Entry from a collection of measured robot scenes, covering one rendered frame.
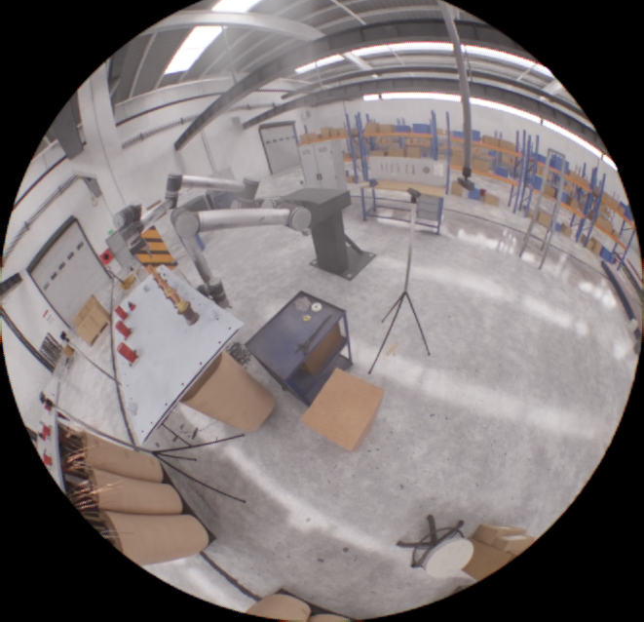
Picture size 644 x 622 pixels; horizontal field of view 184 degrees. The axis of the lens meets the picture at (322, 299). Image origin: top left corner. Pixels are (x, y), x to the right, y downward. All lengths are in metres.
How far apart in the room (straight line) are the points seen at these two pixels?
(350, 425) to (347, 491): 1.05
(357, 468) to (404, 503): 0.57
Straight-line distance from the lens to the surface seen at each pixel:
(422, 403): 2.09
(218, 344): 0.90
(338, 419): 1.05
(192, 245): 1.56
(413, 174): 4.93
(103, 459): 2.35
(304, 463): 2.01
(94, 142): 6.95
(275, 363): 1.31
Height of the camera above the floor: 1.95
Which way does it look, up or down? 44 degrees down
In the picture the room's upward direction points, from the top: 14 degrees counter-clockwise
